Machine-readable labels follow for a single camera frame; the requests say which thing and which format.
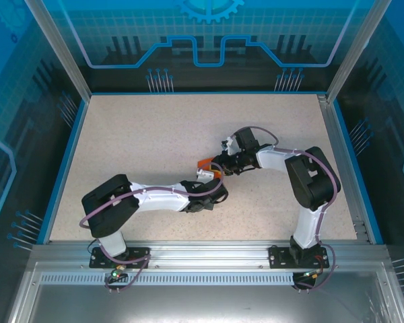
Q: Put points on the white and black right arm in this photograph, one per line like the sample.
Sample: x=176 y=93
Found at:
x=313 y=181

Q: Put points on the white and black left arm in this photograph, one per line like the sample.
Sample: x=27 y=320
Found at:
x=107 y=205

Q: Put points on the grey metal tray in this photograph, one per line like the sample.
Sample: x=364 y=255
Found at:
x=205 y=303

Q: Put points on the blue printed back panel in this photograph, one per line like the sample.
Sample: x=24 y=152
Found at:
x=222 y=20

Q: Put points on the blue printed side panel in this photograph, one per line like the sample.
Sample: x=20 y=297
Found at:
x=13 y=134
x=390 y=151

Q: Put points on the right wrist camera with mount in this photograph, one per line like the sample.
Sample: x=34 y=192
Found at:
x=229 y=143

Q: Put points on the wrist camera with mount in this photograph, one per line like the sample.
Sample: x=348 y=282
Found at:
x=229 y=143
x=203 y=174

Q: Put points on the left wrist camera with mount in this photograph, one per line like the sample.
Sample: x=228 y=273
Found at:
x=203 y=174

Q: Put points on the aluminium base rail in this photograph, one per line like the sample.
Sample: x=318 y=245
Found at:
x=205 y=252

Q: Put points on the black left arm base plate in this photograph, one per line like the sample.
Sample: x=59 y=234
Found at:
x=141 y=252

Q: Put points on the aluminium side rail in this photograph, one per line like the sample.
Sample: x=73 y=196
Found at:
x=330 y=128

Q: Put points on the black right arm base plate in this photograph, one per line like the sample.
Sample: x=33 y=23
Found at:
x=277 y=257

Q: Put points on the aluminium frame post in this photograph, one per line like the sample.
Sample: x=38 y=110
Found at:
x=59 y=50
x=353 y=50

